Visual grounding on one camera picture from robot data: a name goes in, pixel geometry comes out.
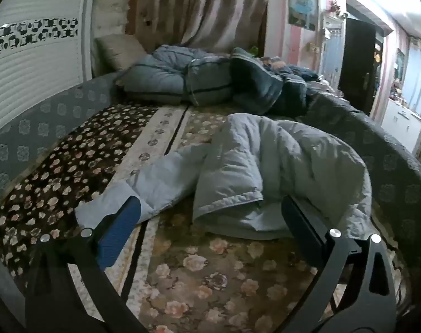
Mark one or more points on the wall switch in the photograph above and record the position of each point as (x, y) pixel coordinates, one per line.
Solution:
(314, 48)

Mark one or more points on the colourful printed cushion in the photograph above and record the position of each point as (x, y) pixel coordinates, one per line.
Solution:
(274, 63)

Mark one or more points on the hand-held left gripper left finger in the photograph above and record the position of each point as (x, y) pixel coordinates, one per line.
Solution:
(122, 229)

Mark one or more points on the green cloth item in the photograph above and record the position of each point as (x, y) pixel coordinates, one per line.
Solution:
(254, 50)

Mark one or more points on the dark blue quilt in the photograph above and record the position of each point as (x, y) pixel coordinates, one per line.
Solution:
(259, 83)

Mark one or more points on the dark door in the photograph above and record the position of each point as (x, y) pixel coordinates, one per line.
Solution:
(356, 59)

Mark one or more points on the beige pillow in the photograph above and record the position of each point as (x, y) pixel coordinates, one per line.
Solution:
(120, 50)

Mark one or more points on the artificial flower decoration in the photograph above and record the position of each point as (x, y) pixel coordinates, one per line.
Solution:
(336, 8)

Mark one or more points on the blue window curtain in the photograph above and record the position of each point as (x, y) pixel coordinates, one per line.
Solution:
(420, 76)

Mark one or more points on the wall poster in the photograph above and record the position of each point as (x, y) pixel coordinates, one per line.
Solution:
(302, 7)

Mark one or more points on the white wardrobe sliding door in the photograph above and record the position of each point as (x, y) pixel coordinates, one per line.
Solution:
(30, 76)

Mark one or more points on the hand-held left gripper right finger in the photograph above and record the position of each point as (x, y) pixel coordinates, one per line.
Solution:
(300, 222)

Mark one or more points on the grey patterned bed edge cover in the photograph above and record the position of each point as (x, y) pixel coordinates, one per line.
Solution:
(387, 166)
(30, 125)

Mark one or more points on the white cabinet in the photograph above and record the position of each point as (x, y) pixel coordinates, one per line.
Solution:
(401, 121)

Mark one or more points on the white storage sack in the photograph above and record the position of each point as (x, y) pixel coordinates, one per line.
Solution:
(109, 10)

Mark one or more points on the light blue puffer jacket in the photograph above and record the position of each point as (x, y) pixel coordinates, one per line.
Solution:
(266, 163)

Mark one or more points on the small wall picture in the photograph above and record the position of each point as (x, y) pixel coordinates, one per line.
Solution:
(399, 63)

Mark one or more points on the beige patterned curtain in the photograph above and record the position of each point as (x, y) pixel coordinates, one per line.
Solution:
(203, 7)

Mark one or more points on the grey-blue striped quilt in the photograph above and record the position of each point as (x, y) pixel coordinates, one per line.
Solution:
(161, 73)

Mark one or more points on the white framed mirror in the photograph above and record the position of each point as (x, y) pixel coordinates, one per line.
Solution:
(331, 55)

